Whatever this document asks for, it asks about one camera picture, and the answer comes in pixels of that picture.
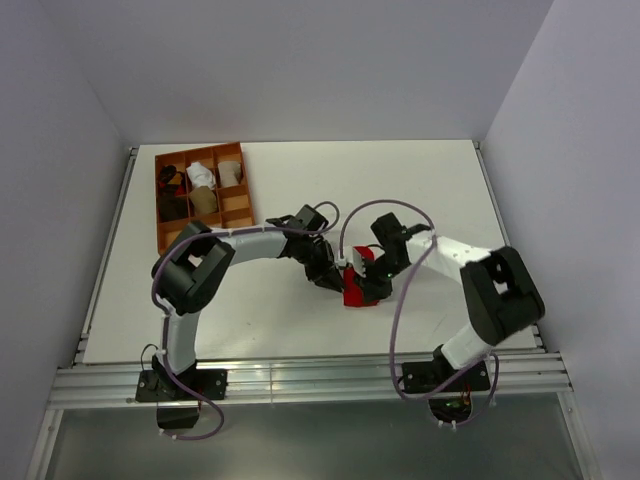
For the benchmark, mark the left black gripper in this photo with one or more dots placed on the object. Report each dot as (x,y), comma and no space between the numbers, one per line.
(326,274)

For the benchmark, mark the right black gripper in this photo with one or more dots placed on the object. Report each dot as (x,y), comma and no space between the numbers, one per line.
(374,290)

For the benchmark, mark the red patterned sock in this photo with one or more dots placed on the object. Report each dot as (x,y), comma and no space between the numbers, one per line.
(353,296)

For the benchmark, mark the tan ribbed sock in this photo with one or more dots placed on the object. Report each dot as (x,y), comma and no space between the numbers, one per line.
(204,201)

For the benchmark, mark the dark brown striped sock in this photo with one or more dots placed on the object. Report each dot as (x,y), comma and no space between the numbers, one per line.
(172,208)

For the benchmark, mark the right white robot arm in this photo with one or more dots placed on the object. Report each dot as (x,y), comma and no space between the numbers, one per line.
(500,295)

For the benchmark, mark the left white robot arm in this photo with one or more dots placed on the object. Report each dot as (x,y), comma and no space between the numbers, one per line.
(189,273)

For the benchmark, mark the beige rolled sock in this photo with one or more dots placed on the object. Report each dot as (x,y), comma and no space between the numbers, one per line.
(230,173)

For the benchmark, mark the orange compartment tray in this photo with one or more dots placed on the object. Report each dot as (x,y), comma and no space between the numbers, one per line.
(234,203)

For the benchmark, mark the white rolled sock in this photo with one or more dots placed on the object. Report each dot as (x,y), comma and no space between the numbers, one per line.
(200,176)

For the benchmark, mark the black red rolled sock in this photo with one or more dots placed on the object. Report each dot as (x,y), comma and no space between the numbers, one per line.
(171,181)

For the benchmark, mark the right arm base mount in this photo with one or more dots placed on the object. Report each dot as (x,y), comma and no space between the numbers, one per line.
(454,396)

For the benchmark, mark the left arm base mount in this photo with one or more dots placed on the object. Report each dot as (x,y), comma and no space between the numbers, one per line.
(179,409)

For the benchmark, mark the aluminium front rail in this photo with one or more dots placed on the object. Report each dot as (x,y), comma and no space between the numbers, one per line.
(308,380)

